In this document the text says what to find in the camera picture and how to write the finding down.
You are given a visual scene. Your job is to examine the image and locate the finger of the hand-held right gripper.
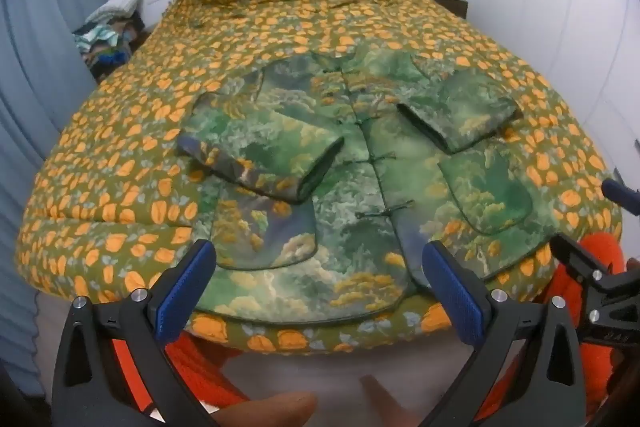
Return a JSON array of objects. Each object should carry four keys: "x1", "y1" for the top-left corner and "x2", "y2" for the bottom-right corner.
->
[
  {"x1": 549, "y1": 233, "x2": 626, "y2": 289},
  {"x1": 601, "y1": 179, "x2": 640, "y2": 214}
]

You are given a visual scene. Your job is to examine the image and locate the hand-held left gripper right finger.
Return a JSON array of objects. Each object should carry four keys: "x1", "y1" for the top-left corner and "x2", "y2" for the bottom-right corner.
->
[{"x1": 421, "y1": 240, "x2": 588, "y2": 427}]

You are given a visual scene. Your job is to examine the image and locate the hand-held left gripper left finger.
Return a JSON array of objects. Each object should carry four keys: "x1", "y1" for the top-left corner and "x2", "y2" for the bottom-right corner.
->
[{"x1": 50, "y1": 238, "x2": 221, "y2": 427}]

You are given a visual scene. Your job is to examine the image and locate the green landscape print jacket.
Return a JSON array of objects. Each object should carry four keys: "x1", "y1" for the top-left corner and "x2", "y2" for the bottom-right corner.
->
[{"x1": 177, "y1": 47, "x2": 563, "y2": 325}]

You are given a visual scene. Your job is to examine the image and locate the pile of mixed clothes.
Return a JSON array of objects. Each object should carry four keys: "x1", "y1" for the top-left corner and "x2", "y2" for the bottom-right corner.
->
[{"x1": 72, "y1": 0, "x2": 148, "y2": 80}]

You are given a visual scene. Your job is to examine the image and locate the person's orange knitted clothing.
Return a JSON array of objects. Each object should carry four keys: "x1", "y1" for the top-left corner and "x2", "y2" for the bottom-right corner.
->
[{"x1": 110, "y1": 232, "x2": 626, "y2": 423}]

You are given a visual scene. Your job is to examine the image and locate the person's right foot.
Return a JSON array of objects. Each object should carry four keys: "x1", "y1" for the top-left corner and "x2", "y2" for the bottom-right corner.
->
[{"x1": 360, "y1": 374, "x2": 427, "y2": 427}]

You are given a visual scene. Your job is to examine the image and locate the person's foot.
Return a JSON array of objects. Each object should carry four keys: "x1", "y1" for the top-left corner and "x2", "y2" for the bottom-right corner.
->
[
  {"x1": 215, "y1": 391, "x2": 318, "y2": 427},
  {"x1": 360, "y1": 374, "x2": 427, "y2": 427}
]

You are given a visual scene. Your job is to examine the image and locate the person's left foot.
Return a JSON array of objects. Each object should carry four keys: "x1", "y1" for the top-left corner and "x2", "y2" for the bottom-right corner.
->
[{"x1": 215, "y1": 391, "x2": 318, "y2": 427}]

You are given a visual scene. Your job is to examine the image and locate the orange floral green quilt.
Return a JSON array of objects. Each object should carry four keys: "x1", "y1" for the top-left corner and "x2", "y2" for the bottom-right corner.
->
[{"x1": 15, "y1": 0, "x2": 623, "y2": 354}]

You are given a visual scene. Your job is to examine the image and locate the white wardrobe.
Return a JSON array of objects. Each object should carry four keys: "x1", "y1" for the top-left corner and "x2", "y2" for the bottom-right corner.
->
[{"x1": 465, "y1": 0, "x2": 640, "y2": 188}]

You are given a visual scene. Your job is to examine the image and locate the blue-grey curtain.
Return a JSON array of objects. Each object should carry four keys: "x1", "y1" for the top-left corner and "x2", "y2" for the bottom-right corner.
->
[{"x1": 0, "y1": 0, "x2": 111, "y2": 403}]

